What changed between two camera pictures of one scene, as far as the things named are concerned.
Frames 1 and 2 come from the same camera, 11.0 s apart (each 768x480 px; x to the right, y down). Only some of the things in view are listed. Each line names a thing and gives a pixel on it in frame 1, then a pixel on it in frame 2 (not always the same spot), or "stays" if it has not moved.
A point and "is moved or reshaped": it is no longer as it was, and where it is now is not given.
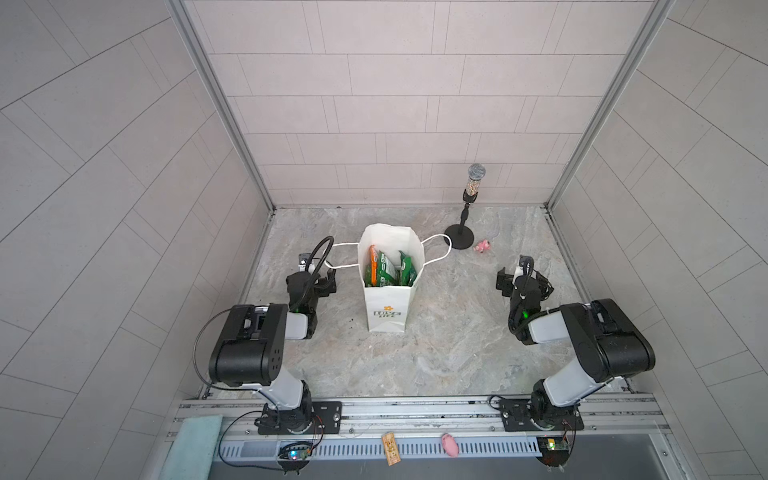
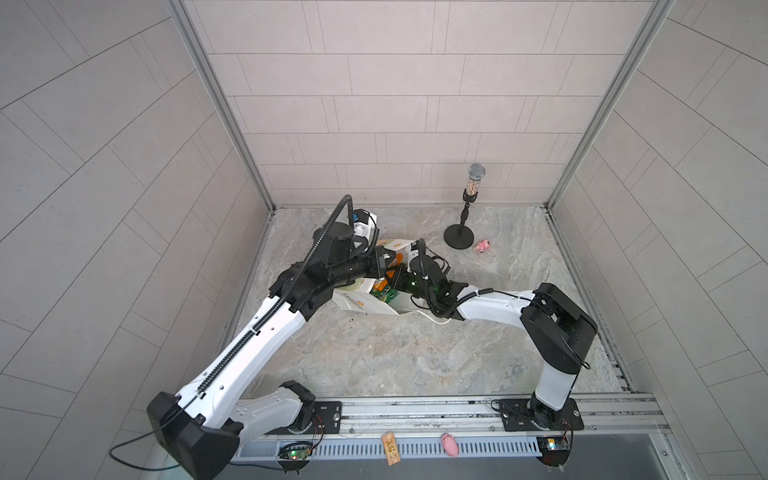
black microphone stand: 461,235 stays
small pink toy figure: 482,246 stays
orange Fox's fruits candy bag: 373,261 is moved or reshaped
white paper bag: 388,306 is moved or reshaped
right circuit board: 554,451 stays
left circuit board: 294,457 stays
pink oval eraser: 450,445 stays
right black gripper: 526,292 → 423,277
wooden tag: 391,448 stays
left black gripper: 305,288 → 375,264
